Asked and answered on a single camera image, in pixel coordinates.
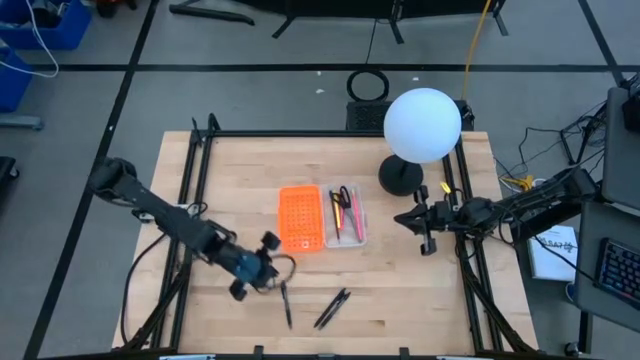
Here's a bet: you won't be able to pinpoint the yellow highlighter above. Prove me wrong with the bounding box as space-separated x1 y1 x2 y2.
333 195 346 231

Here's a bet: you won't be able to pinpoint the orange perforated plastic lid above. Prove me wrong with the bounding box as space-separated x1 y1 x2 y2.
277 183 327 254

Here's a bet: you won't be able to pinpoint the white cable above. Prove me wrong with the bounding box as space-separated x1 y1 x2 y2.
0 0 61 80

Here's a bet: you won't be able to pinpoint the black floor cables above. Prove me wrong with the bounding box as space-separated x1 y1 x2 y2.
493 98 610 202

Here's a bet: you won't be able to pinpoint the black floor equipment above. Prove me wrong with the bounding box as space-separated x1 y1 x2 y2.
0 155 21 197

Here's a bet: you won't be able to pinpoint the black aluminium table frame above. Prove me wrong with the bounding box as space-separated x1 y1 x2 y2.
112 112 540 360

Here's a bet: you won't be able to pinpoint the black perforated electronics box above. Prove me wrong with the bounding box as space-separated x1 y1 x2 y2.
345 99 476 133

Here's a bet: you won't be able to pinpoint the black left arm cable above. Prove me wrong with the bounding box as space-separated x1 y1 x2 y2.
264 252 298 296

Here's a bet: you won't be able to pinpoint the coiled black cable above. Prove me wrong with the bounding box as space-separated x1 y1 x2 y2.
345 68 392 104

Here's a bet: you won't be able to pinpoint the blue plastic tote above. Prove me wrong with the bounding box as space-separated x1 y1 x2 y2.
0 0 94 52
0 47 35 114

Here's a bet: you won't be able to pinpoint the pink highlighter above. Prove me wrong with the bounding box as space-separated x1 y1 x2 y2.
351 188 366 242

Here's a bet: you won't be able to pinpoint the black partition screen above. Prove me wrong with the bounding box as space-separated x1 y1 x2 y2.
232 0 510 46

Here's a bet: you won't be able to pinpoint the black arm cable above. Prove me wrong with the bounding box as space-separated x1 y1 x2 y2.
264 252 298 296
452 189 599 284

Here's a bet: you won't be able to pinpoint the black pen with brown barrel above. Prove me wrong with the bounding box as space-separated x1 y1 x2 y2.
279 280 295 331

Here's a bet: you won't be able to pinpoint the clear plastic supply box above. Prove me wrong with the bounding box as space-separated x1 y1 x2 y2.
319 181 370 250

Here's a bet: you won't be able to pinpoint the white paper booklet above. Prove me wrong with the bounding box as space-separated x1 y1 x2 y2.
526 224 580 283

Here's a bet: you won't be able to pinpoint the dark grey desk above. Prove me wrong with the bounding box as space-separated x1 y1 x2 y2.
572 199 640 334

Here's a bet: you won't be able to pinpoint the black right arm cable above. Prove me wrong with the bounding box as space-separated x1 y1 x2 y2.
452 189 599 284

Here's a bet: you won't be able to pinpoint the black scissors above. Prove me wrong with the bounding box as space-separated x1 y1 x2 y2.
337 185 364 243

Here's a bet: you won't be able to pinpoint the slim black pen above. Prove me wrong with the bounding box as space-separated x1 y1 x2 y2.
328 190 342 242

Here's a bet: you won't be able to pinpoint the black backlit keyboard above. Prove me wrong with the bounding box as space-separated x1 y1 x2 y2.
593 236 640 312

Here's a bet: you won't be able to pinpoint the yellow cable connector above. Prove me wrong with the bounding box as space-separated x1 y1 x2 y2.
501 174 537 195

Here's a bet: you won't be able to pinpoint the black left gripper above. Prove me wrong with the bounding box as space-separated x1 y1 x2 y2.
227 229 284 303

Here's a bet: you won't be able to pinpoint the black base power cable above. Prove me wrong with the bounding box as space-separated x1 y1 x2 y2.
121 232 174 346

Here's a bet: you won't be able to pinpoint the grey metal table foot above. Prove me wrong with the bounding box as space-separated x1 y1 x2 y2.
0 115 45 132

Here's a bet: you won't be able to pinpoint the yellow power cable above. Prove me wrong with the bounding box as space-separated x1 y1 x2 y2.
459 0 495 101

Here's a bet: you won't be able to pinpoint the black pen with rubber grip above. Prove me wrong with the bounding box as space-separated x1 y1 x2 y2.
318 291 353 332

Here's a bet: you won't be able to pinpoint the black floor stand bar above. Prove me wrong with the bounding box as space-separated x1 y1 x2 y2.
168 3 257 27

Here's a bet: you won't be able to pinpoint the white globe lamp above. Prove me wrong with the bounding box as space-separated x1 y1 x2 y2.
377 87 463 198

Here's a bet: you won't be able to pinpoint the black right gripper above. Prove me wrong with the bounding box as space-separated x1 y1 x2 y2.
393 184 472 258

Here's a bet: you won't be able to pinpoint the grey raised desk shelf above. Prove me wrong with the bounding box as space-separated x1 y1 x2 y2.
601 86 640 211

